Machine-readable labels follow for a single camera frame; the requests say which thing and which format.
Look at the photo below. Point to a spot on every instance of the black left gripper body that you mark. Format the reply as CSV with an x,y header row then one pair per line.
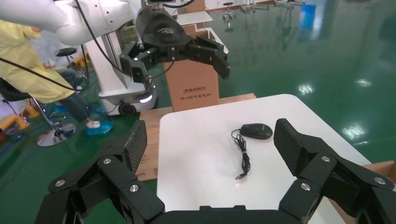
x,y
161,31

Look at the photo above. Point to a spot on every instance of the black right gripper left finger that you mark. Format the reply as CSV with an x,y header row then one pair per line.
x,y
108,173

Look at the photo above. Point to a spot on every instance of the blue shoe cover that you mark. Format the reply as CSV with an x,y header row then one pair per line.
x,y
102,128

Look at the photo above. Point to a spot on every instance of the small black round stool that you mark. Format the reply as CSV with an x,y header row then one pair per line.
x,y
66,52

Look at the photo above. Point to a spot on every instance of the yellow plastic toy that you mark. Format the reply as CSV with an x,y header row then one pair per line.
x,y
14,121

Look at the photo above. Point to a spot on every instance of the tall printed cardboard carton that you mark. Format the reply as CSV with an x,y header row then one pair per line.
x,y
191,83

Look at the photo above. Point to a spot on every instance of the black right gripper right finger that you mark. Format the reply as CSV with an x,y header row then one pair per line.
x,y
321,173

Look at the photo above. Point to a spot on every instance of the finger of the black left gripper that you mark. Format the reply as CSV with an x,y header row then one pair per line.
x,y
136,65
210,54

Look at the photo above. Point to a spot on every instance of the black swivel stool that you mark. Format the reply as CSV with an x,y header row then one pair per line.
x,y
228,9

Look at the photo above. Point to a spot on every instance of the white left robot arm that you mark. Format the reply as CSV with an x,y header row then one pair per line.
x,y
77,21

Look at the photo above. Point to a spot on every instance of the black stool with chrome base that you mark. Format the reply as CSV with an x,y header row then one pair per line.
x,y
52,130

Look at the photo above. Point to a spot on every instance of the white side table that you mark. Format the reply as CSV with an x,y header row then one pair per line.
x,y
193,18

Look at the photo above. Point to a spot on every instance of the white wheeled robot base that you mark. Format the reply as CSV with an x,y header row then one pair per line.
x,y
114,80

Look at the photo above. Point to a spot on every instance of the person in yellow coat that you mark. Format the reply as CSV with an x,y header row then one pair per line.
x,y
24,58

